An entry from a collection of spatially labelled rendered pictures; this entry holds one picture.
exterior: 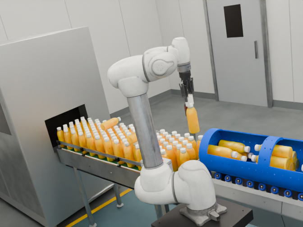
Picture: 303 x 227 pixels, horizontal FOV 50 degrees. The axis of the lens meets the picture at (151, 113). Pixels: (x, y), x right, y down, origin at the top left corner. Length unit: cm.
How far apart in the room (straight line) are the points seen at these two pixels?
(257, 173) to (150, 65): 92
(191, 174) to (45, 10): 493
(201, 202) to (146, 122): 47
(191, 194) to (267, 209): 61
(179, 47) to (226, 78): 444
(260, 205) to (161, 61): 110
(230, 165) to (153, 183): 59
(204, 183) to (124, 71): 65
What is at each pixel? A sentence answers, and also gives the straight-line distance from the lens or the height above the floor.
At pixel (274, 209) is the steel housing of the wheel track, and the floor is 85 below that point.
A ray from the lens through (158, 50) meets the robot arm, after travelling 200.
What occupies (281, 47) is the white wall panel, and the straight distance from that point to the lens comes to 569.
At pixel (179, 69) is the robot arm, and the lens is 204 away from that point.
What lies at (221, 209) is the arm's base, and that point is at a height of 107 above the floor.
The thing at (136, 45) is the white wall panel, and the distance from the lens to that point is 699.
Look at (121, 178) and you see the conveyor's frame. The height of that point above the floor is 80.
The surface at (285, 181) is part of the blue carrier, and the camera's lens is 191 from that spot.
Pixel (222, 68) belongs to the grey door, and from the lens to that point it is 639.
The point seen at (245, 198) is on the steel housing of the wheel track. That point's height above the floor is 87.
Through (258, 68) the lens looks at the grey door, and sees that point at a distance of 593.
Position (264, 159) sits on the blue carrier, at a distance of 191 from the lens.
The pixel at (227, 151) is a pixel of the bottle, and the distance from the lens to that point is 208.
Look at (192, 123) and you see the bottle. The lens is 216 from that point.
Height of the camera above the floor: 208
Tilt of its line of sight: 18 degrees down
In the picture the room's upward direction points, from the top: 11 degrees counter-clockwise
